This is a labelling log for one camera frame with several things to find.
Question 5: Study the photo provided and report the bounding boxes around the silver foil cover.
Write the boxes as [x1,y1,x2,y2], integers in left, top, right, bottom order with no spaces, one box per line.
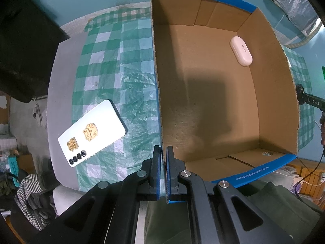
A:
[254,0,320,49]

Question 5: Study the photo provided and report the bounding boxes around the cardboard box blue tape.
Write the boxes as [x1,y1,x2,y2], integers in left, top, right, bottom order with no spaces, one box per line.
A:
[151,0,301,190]

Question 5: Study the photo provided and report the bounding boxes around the green white checkered tablecloth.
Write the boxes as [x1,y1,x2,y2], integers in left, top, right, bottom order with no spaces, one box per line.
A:
[72,5,315,192]

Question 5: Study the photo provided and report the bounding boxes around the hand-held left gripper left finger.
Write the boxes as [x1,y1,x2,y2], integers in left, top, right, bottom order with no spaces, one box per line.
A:
[24,145,163,244]

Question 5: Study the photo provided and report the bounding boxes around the teal cardboard box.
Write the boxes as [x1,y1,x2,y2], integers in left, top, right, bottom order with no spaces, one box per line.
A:
[8,155,19,186]

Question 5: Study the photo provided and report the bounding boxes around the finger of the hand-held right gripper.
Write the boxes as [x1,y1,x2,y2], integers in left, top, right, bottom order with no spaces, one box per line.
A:
[295,84,306,105]

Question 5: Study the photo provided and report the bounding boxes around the white earbud case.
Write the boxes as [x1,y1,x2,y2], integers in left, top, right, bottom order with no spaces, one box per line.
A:
[230,36,253,67]

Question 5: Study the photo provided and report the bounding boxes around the white slippers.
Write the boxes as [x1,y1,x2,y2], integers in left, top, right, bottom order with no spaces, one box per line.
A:
[32,104,42,126]

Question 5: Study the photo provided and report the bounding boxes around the striped grey white cloth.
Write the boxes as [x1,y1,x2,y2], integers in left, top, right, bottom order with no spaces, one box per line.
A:
[15,174,55,232]

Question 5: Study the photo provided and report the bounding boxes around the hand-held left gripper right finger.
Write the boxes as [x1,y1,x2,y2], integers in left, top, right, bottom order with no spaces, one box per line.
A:
[166,145,295,244]

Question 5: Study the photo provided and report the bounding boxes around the person's right hand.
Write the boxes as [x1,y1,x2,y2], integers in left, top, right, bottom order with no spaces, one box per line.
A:
[319,112,325,145]

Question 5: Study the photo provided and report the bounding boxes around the orange wooden cabinet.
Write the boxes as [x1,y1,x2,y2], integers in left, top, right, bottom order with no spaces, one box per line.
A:
[292,158,325,206]

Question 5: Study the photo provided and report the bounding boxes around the black boxy object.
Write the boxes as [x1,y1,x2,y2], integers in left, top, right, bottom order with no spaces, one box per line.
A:
[0,0,70,103]

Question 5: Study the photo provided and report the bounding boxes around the black cable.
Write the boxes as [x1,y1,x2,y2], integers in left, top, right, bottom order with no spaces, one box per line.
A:
[293,142,325,214]

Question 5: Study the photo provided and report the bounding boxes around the person's green trousers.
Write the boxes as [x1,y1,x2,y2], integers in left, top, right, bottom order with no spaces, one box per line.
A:
[145,180,320,244]

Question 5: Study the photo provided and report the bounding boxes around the white smartphone gold stickers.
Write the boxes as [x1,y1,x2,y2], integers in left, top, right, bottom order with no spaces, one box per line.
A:
[57,99,127,168]

